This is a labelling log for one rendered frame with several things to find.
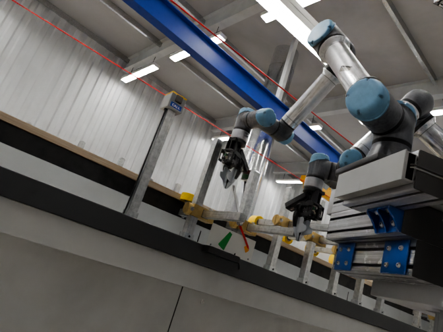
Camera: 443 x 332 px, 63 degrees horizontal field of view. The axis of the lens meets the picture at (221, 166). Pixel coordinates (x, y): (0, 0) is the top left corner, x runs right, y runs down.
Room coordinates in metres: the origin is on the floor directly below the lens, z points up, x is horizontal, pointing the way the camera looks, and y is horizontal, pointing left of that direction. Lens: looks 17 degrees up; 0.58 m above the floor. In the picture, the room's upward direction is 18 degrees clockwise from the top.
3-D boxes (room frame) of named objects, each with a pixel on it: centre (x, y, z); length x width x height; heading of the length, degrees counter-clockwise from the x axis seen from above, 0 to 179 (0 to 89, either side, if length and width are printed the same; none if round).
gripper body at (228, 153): (1.45, -0.03, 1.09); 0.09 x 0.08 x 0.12; 143
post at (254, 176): (1.64, -0.16, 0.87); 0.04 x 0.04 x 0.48; 33
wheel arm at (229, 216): (1.48, -0.01, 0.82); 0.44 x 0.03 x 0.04; 33
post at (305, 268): (1.91, -0.58, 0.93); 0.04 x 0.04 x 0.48; 33
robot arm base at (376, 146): (1.03, -0.49, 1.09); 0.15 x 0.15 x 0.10
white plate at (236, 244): (1.60, -0.15, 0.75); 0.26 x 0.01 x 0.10; 123
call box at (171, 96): (1.36, 0.27, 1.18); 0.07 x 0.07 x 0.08; 33
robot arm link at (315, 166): (1.38, -0.38, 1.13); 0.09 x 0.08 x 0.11; 77
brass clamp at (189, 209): (1.51, 0.03, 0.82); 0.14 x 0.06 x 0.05; 123
